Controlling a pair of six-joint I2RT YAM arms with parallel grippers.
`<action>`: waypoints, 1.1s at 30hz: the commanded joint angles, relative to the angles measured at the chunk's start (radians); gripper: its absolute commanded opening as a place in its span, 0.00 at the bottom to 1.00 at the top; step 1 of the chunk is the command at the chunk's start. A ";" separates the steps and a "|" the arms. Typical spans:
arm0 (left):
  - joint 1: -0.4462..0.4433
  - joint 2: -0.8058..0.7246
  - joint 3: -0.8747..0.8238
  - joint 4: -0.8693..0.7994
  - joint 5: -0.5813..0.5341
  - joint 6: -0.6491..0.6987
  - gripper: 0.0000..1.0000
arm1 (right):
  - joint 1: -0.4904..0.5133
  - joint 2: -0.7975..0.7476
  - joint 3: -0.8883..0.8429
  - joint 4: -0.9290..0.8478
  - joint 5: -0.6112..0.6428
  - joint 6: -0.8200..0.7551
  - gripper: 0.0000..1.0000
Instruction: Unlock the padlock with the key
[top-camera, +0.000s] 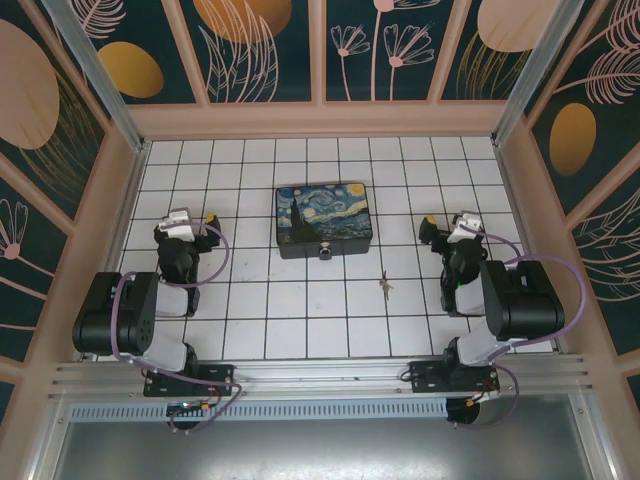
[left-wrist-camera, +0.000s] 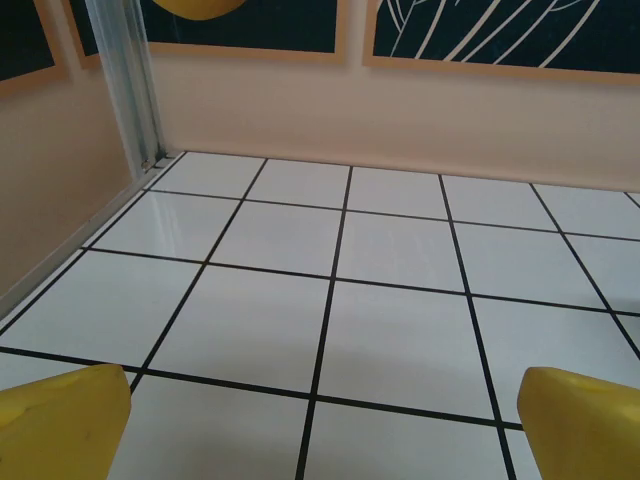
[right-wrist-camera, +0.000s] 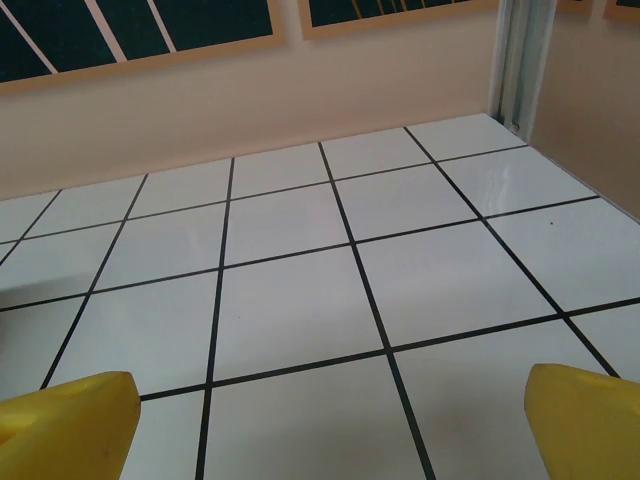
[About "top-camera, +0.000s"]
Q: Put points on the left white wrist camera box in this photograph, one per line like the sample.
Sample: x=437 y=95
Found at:
x=179 y=227

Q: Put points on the aluminium corner post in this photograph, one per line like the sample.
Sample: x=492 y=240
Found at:
x=527 y=75
x=99 y=75

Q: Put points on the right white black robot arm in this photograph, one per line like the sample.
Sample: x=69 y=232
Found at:
x=525 y=300

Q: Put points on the grey metal sheet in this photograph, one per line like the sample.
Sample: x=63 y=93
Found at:
x=320 y=450

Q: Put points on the long aluminium mounting rail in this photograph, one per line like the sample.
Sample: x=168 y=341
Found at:
x=320 y=375

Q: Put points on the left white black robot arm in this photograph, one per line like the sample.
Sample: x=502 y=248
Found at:
x=130 y=310

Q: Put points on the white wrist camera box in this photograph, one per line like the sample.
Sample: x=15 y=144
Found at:
x=467 y=225
x=179 y=227

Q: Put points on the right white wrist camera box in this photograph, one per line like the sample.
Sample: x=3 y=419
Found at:
x=467 y=225

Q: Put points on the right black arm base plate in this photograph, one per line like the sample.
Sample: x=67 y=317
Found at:
x=422 y=377

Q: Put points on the aluminium side rail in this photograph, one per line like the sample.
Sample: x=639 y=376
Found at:
x=127 y=200
x=515 y=200

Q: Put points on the black box starry night lid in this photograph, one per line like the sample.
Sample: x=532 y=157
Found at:
x=322 y=215

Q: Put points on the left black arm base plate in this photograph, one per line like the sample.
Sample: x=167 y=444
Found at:
x=220 y=380

